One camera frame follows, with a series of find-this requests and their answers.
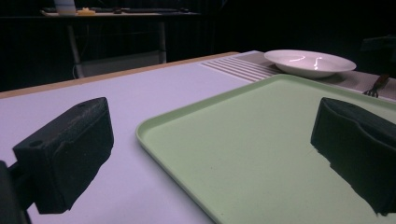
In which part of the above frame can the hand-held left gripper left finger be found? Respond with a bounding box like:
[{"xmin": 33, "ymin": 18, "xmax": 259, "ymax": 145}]
[{"xmin": 12, "ymin": 96, "xmax": 115, "ymax": 215}]

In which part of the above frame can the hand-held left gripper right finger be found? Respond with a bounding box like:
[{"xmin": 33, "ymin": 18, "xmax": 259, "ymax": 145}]
[{"xmin": 310, "ymin": 97, "xmax": 396, "ymax": 217}]

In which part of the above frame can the dark metal fork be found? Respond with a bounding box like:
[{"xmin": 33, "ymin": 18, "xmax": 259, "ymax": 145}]
[{"xmin": 362, "ymin": 74, "xmax": 391, "ymax": 99}]

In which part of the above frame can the white shallow plate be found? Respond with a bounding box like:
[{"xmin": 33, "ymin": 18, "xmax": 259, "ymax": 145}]
[{"xmin": 263, "ymin": 49, "xmax": 358, "ymax": 79}]

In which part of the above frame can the light green plastic tray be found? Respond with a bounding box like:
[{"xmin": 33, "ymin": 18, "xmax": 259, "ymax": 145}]
[{"xmin": 135, "ymin": 73, "xmax": 396, "ymax": 224}]

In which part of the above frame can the background table with metal legs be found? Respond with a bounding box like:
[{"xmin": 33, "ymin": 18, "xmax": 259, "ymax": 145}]
[{"xmin": 39, "ymin": 8, "xmax": 200, "ymax": 79}]

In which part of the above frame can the striped grey placemat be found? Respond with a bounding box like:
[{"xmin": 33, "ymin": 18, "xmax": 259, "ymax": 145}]
[{"xmin": 199, "ymin": 50, "xmax": 396, "ymax": 102}]

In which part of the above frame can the small yellow object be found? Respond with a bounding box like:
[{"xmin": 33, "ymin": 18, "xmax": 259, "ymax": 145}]
[{"xmin": 77, "ymin": 7, "xmax": 97, "ymax": 17}]

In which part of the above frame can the white cylindrical container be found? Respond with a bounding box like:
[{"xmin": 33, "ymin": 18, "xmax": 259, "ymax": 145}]
[{"xmin": 53, "ymin": 0, "xmax": 78, "ymax": 17}]

